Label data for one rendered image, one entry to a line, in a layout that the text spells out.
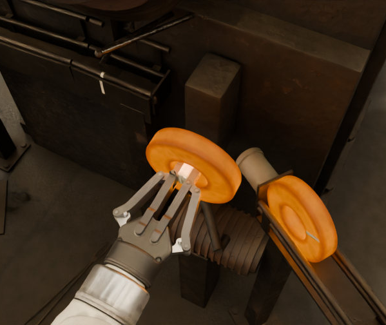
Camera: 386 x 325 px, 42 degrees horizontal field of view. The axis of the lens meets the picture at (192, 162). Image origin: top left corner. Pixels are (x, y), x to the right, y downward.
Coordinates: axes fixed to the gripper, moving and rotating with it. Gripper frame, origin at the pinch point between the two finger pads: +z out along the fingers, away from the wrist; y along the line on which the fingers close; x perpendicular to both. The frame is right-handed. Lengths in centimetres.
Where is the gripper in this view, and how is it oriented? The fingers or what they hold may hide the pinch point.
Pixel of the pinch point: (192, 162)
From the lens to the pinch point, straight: 78.0
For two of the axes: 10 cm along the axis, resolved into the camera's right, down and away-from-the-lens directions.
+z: 4.6, -7.8, 4.2
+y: 8.9, 4.0, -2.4
